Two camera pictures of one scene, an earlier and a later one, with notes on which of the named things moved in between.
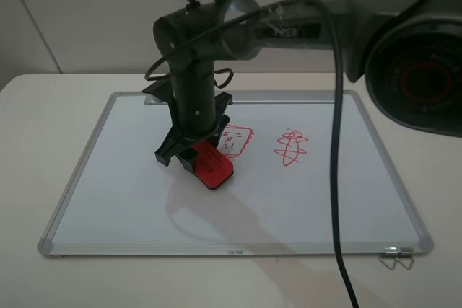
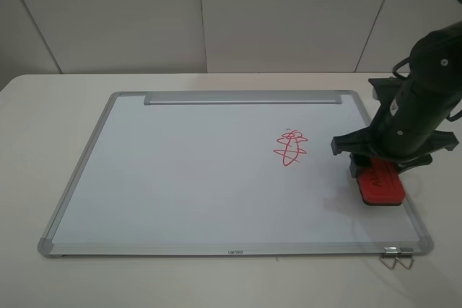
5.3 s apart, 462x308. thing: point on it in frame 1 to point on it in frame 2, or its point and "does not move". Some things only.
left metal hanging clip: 390,251 does not move
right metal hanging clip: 406,252 does not move
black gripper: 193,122 to 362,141
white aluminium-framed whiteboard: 281,201 does not move
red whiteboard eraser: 213,168 to 380,183
